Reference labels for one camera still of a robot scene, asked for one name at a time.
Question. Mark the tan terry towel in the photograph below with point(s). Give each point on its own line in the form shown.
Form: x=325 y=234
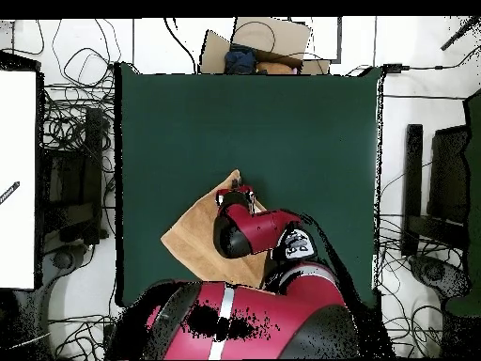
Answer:
x=195 y=240

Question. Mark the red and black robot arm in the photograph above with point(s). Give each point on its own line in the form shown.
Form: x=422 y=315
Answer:
x=263 y=319

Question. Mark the dark green table cloth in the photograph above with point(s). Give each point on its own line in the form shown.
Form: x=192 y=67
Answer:
x=300 y=131

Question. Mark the dark blue garment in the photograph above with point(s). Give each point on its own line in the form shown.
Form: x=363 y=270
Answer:
x=240 y=60

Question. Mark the orange garment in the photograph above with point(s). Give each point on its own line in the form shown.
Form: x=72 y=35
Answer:
x=274 y=68

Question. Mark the brown cardboard box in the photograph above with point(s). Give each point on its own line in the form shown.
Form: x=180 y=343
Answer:
x=285 y=37

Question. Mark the black stand base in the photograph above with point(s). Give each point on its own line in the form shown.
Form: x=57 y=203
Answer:
x=65 y=259
x=436 y=272

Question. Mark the black upright bar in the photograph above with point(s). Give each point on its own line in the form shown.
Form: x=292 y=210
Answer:
x=412 y=180

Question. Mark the white board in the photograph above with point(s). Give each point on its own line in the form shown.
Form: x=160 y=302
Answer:
x=17 y=169

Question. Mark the black marker pen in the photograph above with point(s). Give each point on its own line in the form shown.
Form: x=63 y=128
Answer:
x=9 y=192

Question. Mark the black power adapter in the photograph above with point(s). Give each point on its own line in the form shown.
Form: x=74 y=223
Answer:
x=394 y=68

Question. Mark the black rod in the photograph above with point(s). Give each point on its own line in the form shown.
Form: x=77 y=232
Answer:
x=460 y=34

